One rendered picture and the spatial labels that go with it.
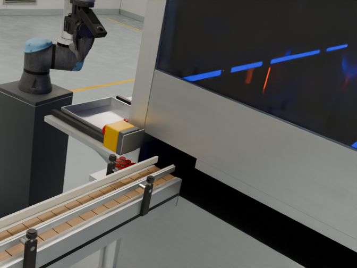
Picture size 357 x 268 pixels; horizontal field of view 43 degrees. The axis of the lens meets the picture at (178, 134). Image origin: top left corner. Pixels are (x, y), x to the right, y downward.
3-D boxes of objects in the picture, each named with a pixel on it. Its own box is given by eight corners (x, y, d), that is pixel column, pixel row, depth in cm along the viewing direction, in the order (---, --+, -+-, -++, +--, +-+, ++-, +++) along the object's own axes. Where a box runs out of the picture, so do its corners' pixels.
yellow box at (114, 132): (136, 150, 135) (139, 128, 133) (119, 156, 130) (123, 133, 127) (118, 140, 139) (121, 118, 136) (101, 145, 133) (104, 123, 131)
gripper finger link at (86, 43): (78, 57, 167) (81, 33, 164) (88, 62, 164) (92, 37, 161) (71, 58, 165) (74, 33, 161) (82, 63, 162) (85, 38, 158)
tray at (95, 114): (174, 136, 170) (176, 127, 168) (126, 152, 150) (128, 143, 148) (110, 104, 187) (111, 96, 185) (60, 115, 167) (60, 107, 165)
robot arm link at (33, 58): (23, 63, 211) (25, 34, 206) (53, 66, 216) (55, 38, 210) (22, 70, 201) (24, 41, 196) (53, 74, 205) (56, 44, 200)
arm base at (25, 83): (11, 86, 208) (11, 65, 204) (35, 80, 221) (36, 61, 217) (35, 96, 203) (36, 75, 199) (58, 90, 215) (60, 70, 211)
